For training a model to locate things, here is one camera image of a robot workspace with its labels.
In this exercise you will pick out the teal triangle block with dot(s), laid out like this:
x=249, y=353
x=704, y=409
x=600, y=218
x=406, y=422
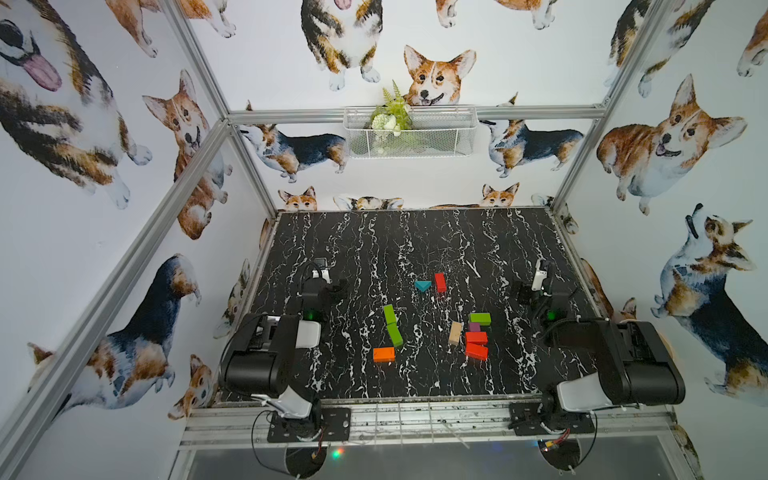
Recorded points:
x=423, y=286

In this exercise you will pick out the orange block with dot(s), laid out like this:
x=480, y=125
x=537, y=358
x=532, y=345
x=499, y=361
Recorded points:
x=384, y=355

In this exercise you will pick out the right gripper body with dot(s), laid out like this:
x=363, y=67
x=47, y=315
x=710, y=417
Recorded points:
x=528, y=295

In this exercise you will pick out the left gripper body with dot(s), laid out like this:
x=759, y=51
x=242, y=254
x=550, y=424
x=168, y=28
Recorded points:
x=327, y=288

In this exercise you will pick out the green block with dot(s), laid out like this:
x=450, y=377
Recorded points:
x=395, y=335
x=483, y=319
x=390, y=316

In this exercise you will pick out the green fern with flower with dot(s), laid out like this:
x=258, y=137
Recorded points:
x=390, y=120

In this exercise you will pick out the natural wood block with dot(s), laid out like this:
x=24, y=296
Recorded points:
x=455, y=333

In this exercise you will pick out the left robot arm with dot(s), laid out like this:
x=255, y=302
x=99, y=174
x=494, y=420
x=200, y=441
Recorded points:
x=259, y=358

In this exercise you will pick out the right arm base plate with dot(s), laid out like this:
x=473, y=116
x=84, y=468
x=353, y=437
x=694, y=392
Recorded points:
x=530, y=419

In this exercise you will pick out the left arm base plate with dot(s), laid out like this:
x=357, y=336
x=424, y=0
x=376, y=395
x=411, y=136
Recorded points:
x=326, y=424

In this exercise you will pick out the white wire basket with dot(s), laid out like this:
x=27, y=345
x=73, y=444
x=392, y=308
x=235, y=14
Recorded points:
x=436, y=132

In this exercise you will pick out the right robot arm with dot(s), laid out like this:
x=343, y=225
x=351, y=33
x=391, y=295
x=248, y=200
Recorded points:
x=633, y=364

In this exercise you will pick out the red block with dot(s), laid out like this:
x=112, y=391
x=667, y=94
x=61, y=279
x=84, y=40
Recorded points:
x=476, y=351
x=440, y=283
x=476, y=337

